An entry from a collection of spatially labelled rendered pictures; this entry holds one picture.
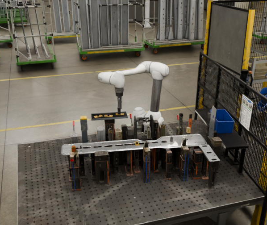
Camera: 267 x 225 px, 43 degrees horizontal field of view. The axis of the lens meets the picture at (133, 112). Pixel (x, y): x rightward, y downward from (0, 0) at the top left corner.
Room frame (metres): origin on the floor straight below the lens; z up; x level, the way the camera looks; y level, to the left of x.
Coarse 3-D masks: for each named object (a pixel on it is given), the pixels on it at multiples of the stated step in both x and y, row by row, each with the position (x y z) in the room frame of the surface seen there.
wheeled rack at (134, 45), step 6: (78, 0) 9.38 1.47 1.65; (78, 6) 9.38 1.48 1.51; (78, 42) 10.07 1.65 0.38; (132, 42) 10.55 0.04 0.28; (78, 48) 9.80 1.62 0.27; (90, 48) 9.77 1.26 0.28; (102, 48) 9.63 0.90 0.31; (108, 48) 9.68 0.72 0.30; (114, 48) 9.72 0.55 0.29; (120, 48) 9.76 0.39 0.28; (126, 48) 9.77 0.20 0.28; (132, 48) 9.79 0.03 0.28; (138, 48) 9.79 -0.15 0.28; (144, 48) 9.82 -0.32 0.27; (84, 54) 9.46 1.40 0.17; (138, 54) 9.89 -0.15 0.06
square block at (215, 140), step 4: (212, 140) 2.80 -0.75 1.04; (216, 140) 2.77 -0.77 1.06; (220, 140) 2.77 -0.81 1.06; (212, 144) 2.79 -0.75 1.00; (216, 144) 2.76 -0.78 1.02; (220, 144) 2.76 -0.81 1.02; (212, 148) 2.79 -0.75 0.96; (216, 148) 2.76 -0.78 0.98; (220, 148) 2.77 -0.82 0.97; (216, 152) 2.76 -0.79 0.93; (208, 168) 2.82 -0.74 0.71; (216, 168) 2.76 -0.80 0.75; (216, 172) 2.76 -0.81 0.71
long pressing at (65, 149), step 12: (72, 144) 2.79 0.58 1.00; (84, 144) 2.80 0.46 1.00; (96, 144) 2.80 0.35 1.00; (108, 144) 2.80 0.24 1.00; (120, 144) 2.80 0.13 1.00; (156, 144) 2.80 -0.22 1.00; (168, 144) 2.80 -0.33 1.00; (180, 144) 2.80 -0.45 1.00; (192, 144) 2.80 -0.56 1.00; (204, 144) 2.80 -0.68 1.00
